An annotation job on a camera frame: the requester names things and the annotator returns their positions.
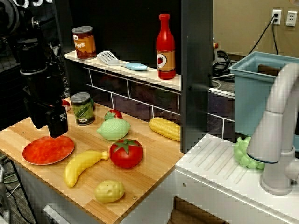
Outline red round plate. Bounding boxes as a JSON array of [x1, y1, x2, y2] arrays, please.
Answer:
[[22, 135, 75, 166]]

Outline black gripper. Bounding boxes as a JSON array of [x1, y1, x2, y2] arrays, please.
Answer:
[[22, 85, 69, 139]]

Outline yellow toy corn cob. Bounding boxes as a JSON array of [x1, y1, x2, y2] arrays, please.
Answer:
[[149, 117, 181, 142]]

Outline yellow toy potato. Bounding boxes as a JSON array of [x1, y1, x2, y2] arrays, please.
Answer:
[[94, 180, 126, 203]]

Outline blue plastic bin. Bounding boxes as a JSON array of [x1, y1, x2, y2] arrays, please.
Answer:
[[228, 51, 299, 154]]

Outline black cable bundle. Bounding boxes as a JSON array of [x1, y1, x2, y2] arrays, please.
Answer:
[[212, 49, 239, 82]]

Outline white wall power outlet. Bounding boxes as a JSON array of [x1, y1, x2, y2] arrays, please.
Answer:
[[271, 8, 282, 25]]

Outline large red toy tomato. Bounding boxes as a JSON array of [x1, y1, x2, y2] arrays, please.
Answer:
[[109, 138, 144, 169]]

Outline dark grey kitchen post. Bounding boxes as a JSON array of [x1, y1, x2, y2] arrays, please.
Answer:
[[180, 0, 214, 154]]

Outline red toy ketchup bottle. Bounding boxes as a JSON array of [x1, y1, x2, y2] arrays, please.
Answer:
[[156, 13, 177, 80]]

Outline black power cable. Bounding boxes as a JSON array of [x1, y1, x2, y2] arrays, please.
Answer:
[[247, 14, 280, 56]]

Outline white drawer handle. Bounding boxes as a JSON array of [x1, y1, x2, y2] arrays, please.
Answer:
[[43, 203, 79, 224]]

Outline yellow toy banana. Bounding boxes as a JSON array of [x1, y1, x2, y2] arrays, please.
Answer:
[[64, 150, 109, 188]]

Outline grey spatula blue handle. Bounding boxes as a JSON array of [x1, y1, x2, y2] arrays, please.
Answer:
[[96, 50, 148, 71]]

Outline white wall data outlet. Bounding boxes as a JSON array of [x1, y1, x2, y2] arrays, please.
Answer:
[[286, 10, 297, 27]]

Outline small red toy strawberry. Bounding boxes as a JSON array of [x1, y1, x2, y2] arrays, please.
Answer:
[[104, 109, 123, 121]]

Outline white sink counter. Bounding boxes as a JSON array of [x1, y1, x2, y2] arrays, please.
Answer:
[[174, 133, 299, 224]]

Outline white kitchen shelf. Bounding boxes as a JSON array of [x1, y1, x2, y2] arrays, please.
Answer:
[[64, 51, 182, 91]]

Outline red white toy food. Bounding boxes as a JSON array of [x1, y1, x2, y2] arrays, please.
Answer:
[[61, 99, 72, 112]]

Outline grey toy faucet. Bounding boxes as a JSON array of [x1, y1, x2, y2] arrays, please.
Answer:
[[246, 62, 299, 196]]

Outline brown beans toy can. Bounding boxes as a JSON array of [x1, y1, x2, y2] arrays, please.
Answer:
[[71, 26, 97, 60]]

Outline green label toy can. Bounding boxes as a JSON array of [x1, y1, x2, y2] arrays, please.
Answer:
[[70, 92, 95, 126]]

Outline pale green toy lemon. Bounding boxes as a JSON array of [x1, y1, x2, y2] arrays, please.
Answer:
[[96, 118, 131, 141]]

